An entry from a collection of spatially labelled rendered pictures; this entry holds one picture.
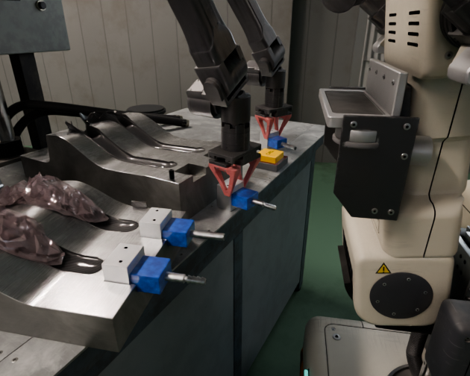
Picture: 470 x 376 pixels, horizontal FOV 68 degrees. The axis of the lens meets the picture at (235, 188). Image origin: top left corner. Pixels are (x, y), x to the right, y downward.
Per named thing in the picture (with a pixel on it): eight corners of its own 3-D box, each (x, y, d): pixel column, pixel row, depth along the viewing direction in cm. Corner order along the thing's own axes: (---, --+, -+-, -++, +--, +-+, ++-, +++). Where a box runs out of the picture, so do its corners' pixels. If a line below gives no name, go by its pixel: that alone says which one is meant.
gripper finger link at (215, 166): (207, 195, 73) (207, 153, 69) (228, 183, 78) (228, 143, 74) (234, 204, 70) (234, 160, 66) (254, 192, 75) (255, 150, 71)
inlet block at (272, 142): (300, 155, 107) (301, 138, 104) (289, 158, 104) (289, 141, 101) (270, 144, 116) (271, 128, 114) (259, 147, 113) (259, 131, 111)
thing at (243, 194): (281, 215, 73) (283, 192, 71) (268, 225, 69) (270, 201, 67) (230, 198, 80) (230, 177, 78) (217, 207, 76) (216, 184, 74)
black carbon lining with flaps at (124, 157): (209, 157, 85) (207, 118, 81) (167, 180, 72) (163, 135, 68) (106, 136, 100) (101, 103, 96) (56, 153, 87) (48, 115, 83)
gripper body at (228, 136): (207, 159, 69) (205, 122, 66) (236, 145, 77) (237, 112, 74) (233, 167, 66) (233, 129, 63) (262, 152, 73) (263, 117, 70)
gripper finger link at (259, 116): (253, 137, 110) (254, 107, 106) (269, 133, 115) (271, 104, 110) (268, 142, 106) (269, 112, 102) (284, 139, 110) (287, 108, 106)
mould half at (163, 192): (242, 179, 90) (243, 127, 84) (181, 224, 69) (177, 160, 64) (103, 148, 112) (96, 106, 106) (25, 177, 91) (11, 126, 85)
